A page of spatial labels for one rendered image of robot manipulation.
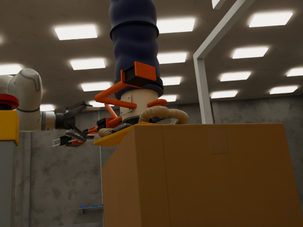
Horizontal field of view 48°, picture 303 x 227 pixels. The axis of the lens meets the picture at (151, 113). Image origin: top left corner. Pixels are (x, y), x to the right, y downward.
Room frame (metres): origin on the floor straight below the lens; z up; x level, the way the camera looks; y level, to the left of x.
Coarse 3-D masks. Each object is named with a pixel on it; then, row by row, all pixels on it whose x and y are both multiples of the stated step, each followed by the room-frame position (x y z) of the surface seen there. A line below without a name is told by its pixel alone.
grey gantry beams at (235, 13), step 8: (240, 0) 3.55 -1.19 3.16; (248, 0) 3.47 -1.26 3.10; (232, 8) 3.74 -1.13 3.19; (240, 8) 3.61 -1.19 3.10; (224, 16) 3.94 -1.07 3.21; (232, 16) 3.78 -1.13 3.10; (240, 16) 3.79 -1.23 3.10; (224, 24) 3.97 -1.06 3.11; (232, 24) 3.97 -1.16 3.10; (216, 32) 4.19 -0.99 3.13; (224, 32) 4.16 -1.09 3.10; (208, 40) 4.44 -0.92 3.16; (216, 40) 4.36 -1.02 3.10; (200, 48) 4.72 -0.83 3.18; (208, 48) 4.58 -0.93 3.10; (200, 56) 4.83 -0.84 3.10
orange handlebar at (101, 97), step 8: (112, 88) 1.15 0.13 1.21; (120, 88) 1.14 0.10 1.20; (96, 96) 1.23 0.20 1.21; (104, 96) 1.21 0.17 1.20; (112, 104) 1.30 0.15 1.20; (120, 104) 1.32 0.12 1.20; (128, 104) 1.34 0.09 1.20; (136, 104) 1.37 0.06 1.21; (152, 104) 1.36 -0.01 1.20; (160, 104) 1.38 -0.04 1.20; (112, 120) 1.57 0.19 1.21; (120, 120) 1.53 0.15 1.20; (96, 128) 1.67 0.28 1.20
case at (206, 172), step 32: (160, 128) 0.77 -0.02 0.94; (192, 128) 0.79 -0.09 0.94; (224, 128) 0.82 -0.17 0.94; (256, 128) 0.84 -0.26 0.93; (128, 160) 0.83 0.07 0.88; (160, 160) 0.77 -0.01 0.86; (192, 160) 0.79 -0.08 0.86; (224, 160) 0.81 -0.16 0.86; (256, 160) 0.84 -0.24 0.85; (288, 160) 0.86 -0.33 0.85; (128, 192) 0.86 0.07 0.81; (160, 192) 0.77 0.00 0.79; (192, 192) 0.79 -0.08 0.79; (224, 192) 0.81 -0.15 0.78; (256, 192) 0.83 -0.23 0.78; (288, 192) 0.86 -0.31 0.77; (128, 224) 0.88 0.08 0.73; (160, 224) 0.76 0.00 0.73; (192, 224) 0.78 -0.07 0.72; (224, 224) 0.81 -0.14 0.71; (256, 224) 0.83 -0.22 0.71; (288, 224) 0.85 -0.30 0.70
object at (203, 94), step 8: (200, 64) 4.90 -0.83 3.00; (200, 72) 4.89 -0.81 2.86; (200, 80) 4.89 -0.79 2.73; (200, 88) 4.90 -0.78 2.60; (200, 96) 4.93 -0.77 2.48; (208, 96) 4.91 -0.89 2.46; (200, 104) 4.97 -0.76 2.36; (208, 104) 4.91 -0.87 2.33; (208, 112) 4.90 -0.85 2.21; (208, 120) 4.90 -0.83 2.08
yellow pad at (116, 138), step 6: (132, 126) 1.28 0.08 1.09; (114, 132) 1.43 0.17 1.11; (120, 132) 1.34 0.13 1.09; (126, 132) 1.31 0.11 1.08; (102, 138) 1.43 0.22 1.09; (108, 138) 1.40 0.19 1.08; (114, 138) 1.39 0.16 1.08; (120, 138) 1.40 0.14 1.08; (96, 144) 1.47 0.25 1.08; (102, 144) 1.48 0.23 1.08; (108, 144) 1.49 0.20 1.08; (114, 144) 1.50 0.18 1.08
